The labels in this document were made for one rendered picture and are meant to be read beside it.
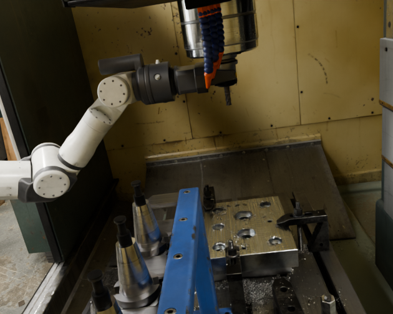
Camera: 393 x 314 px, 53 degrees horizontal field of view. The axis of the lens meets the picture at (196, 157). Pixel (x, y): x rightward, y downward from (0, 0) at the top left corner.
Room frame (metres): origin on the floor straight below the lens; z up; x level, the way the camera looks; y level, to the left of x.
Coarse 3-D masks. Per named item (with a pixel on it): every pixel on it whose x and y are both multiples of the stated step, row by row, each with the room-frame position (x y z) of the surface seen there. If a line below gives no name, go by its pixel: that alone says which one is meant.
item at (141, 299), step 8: (152, 272) 0.46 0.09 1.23; (152, 288) 0.42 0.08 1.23; (160, 288) 0.45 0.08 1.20; (120, 296) 0.42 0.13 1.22; (144, 296) 0.41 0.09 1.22; (152, 296) 0.41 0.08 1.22; (120, 304) 0.41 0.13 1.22; (128, 304) 0.41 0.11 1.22; (136, 304) 0.40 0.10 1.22; (144, 304) 0.41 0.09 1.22; (152, 304) 0.42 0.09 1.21
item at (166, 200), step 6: (150, 198) 0.72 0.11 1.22; (156, 198) 0.72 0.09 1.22; (162, 198) 0.71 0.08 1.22; (168, 198) 0.71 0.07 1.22; (174, 198) 0.70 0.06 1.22; (150, 204) 0.69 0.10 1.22; (156, 204) 0.69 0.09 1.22; (162, 204) 0.69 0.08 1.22; (168, 204) 0.68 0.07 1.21; (174, 204) 0.68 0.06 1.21
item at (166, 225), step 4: (164, 220) 0.62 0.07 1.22; (168, 220) 0.62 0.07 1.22; (172, 220) 0.62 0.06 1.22; (160, 224) 0.61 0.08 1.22; (164, 224) 0.60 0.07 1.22; (168, 224) 0.60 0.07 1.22; (172, 224) 0.60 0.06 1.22; (160, 228) 0.59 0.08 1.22; (164, 228) 0.59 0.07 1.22; (168, 228) 0.59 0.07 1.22; (172, 228) 0.59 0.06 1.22; (168, 232) 0.58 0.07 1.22; (168, 236) 0.57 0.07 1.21
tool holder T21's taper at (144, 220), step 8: (136, 208) 0.53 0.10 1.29; (144, 208) 0.53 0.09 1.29; (136, 216) 0.53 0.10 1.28; (144, 216) 0.53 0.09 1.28; (152, 216) 0.54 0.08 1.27; (136, 224) 0.53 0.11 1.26; (144, 224) 0.53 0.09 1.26; (152, 224) 0.53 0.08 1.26; (136, 232) 0.53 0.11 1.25; (144, 232) 0.53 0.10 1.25; (152, 232) 0.53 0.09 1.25; (160, 232) 0.55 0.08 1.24; (136, 240) 0.53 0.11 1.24; (144, 240) 0.53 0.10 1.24; (152, 240) 0.53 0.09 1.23; (160, 240) 0.54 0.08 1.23; (144, 248) 0.52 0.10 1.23
